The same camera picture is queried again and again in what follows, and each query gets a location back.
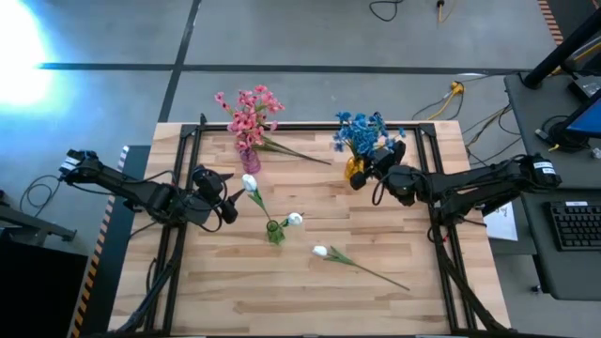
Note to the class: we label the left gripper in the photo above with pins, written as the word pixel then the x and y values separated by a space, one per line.
pixel 206 185

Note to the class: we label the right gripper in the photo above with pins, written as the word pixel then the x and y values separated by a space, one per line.
pixel 382 162

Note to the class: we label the white tulip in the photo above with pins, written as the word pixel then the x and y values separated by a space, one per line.
pixel 319 252
pixel 295 218
pixel 249 182

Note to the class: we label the blue flower sprig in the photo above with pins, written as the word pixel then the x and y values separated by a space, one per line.
pixel 361 136
pixel 379 123
pixel 339 137

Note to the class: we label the pink flower sprig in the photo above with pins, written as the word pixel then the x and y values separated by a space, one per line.
pixel 249 124
pixel 282 147
pixel 249 98

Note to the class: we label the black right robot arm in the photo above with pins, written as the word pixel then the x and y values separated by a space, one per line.
pixel 479 185

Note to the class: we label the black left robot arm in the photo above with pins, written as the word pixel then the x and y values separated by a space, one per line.
pixel 136 192

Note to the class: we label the yellow glass vase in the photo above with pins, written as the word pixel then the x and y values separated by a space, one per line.
pixel 352 168

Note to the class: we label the purple glass vase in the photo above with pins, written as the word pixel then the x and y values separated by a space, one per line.
pixel 250 163

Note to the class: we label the green glass vase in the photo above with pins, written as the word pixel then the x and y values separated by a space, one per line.
pixel 276 237

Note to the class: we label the white paper sheet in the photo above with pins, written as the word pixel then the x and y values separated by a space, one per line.
pixel 502 227

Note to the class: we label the grey desk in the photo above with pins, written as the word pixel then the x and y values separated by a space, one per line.
pixel 563 272
pixel 530 131

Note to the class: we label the black mat with hazard stripe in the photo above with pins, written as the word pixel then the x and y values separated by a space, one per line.
pixel 101 291

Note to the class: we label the black monitor stand base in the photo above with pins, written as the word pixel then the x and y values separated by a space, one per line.
pixel 563 136

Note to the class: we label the grey metal stand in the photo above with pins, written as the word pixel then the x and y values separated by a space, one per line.
pixel 33 224

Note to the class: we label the black keyboard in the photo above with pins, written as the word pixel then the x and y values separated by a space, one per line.
pixel 577 227

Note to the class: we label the black slanted pole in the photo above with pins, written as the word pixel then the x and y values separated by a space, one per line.
pixel 559 51

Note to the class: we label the monitor with blue screen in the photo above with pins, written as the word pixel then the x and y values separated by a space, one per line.
pixel 589 119

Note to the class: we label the black cabinet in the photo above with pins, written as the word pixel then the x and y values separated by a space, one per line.
pixel 42 296

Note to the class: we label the small black desk box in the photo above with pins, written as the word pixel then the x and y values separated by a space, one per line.
pixel 587 85

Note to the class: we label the orange black striped tape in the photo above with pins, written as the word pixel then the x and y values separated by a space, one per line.
pixel 549 19

